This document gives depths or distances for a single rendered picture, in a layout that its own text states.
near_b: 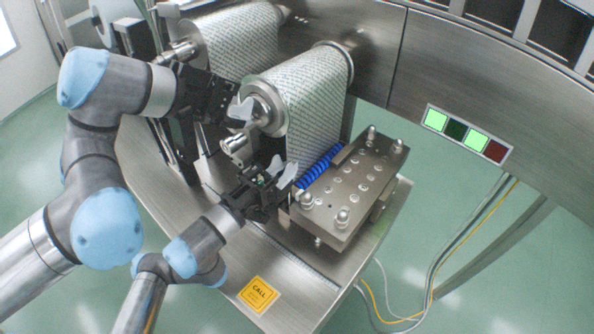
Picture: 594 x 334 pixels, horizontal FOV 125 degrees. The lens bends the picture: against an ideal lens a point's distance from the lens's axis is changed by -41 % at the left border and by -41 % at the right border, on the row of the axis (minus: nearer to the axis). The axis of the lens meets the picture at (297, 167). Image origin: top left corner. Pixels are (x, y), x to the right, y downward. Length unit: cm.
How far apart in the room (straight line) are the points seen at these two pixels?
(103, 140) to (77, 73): 9
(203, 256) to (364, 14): 66
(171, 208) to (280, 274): 41
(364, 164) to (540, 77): 51
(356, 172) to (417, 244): 125
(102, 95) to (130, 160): 81
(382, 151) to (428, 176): 154
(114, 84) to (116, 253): 19
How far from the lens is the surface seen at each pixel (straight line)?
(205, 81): 43
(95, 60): 34
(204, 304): 168
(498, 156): 75
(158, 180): 99
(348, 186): 69
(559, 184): 81
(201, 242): 49
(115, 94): 34
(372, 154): 79
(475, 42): 65
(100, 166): 31
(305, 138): 62
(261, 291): 66
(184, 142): 44
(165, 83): 37
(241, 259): 73
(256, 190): 52
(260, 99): 52
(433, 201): 217
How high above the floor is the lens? 156
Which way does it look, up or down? 47 degrees down
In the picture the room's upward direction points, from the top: straight up
